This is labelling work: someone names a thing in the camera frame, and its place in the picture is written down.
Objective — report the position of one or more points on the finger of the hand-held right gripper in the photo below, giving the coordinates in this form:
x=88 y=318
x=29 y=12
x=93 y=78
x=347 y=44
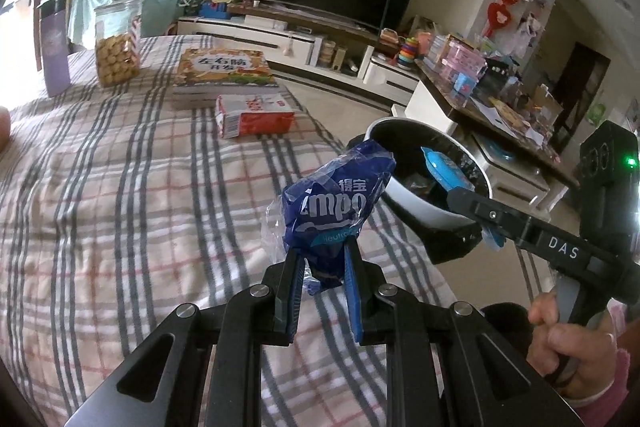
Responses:
x=485 y=213

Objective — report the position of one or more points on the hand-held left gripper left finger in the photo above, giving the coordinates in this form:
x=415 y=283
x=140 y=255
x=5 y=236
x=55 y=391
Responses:
x=297 y=292

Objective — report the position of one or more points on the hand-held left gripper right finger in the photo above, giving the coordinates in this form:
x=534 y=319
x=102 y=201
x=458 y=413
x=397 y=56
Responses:
x=353 y=302

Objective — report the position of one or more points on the blue snack wrapper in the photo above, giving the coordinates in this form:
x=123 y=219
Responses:
x=441 y=168

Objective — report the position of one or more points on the white round trash bin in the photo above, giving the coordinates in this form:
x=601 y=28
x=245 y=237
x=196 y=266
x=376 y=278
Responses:
x=415 y=203

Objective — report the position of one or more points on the blue tissue packet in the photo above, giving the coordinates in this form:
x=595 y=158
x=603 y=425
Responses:
x=330 y=207

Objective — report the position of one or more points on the person's right hand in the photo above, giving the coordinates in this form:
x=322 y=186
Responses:
x=580 y=352

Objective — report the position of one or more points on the blue bowl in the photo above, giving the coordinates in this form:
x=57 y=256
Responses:
x=495 y=152

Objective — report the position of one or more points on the patterned flat tray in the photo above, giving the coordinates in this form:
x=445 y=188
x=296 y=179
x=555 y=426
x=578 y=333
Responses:
x=511 y=114

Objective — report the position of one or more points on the white paper sheet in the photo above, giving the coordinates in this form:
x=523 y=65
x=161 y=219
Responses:
x=482 y=108

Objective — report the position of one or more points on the cluttered wooden side table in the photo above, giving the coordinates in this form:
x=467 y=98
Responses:
x=430 y=107

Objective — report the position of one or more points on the blue toy box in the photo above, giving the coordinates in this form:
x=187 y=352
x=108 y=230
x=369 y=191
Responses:
x=465 y=83

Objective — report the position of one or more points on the dark wooden door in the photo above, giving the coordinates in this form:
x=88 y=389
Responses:
x=590 y=77

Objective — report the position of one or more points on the black basket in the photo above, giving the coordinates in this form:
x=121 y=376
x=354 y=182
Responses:
x=492 y=81

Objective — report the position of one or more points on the pink plastic box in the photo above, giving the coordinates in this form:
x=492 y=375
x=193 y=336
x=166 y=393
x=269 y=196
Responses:
x=462 y=62

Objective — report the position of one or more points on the red and white carton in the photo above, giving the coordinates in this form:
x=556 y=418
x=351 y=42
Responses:
x=252 y=116

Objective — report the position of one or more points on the plaid cloth covered furniture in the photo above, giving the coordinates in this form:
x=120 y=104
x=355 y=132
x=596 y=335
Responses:
x=125 y=207

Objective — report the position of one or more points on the wooden toy block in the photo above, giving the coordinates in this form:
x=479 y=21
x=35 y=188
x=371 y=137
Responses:
x=339 y=58

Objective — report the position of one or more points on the round wooden boxes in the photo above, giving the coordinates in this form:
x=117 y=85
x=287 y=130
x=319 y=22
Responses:
x=327 y=53

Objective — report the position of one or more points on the orange picture box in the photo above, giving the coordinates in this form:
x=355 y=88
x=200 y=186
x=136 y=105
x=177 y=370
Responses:
x=225 y=67

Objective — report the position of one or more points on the pink hanging tag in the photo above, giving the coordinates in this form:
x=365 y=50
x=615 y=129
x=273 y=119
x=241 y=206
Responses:
x=287 y=49

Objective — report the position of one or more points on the white television cabinet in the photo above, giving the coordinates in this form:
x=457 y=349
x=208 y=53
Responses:
x=280 y=39

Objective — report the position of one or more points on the clear cookie jar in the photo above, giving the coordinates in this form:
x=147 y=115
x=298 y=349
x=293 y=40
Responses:
x=117 y=47

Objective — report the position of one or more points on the orange round object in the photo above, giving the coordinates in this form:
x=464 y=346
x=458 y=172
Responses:
x=3 y=129

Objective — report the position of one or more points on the purple tall box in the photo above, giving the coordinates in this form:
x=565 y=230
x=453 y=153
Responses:
x=55 y=49

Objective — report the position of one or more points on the green wall sticker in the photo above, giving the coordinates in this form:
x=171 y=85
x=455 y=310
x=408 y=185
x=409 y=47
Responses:
x=597 y=113

